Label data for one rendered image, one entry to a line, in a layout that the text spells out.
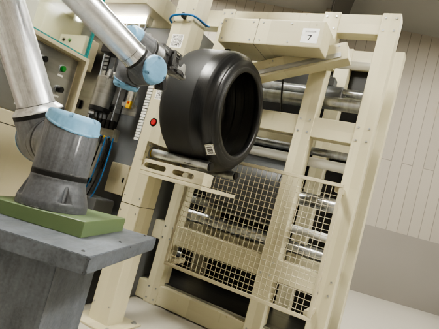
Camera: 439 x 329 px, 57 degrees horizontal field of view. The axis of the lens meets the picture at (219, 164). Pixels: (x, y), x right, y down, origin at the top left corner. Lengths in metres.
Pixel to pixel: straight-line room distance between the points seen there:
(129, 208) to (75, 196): 1.00
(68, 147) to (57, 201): 0.14
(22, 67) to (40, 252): 0.58
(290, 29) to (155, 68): 1.12
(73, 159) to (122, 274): 1.12
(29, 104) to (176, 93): 0.74
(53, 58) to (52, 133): 1.00
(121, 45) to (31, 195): 0.51
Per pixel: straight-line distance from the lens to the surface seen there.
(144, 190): 2.10
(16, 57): 1.32
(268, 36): 2.32
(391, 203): 5.95
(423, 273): 6.11
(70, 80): 2.19
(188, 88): 1.82
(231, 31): 2.43
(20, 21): 1.33
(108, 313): 2.22
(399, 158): 6.01
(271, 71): 2.37
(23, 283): 1.13
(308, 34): 2.25
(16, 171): 2.01
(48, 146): 1.16
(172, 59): 1.64
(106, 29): 1.28
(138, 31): 1.47
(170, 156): 1.94
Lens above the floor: 0.80
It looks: 4 degrees up
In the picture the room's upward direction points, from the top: 15 degrees clockwise
